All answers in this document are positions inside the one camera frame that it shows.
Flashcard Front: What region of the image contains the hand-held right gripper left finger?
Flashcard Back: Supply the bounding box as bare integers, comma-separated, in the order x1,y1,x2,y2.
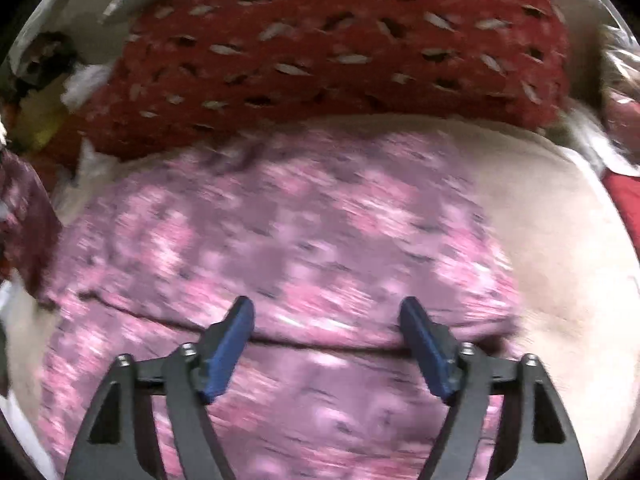
62,296,256,480

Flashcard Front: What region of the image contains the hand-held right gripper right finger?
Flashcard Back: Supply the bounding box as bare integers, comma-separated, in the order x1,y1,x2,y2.
398,296,589,480

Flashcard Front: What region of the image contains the pink floral garment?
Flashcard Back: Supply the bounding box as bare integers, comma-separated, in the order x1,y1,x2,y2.
37,127,526,480

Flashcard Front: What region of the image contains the beige fleece blanket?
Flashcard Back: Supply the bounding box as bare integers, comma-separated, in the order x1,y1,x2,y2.
0,112,640,480

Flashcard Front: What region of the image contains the maroon patterned cloth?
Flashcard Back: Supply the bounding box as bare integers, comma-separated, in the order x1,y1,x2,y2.
0,149,63,297

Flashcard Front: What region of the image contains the red cloth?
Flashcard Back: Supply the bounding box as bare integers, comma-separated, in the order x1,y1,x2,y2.
600,169,640,257

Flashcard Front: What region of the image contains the yellow cloth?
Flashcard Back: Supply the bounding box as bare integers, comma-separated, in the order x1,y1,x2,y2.
10,92,68,156

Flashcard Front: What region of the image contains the white cloth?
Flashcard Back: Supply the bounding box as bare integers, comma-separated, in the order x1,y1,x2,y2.
62,62,115,111

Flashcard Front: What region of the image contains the red leaf-patterned quilt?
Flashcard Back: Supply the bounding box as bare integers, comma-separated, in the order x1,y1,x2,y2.
82,0,573,161

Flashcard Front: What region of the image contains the dark patterned cloth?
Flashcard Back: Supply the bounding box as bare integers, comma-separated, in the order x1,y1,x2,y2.
12,31,78,103

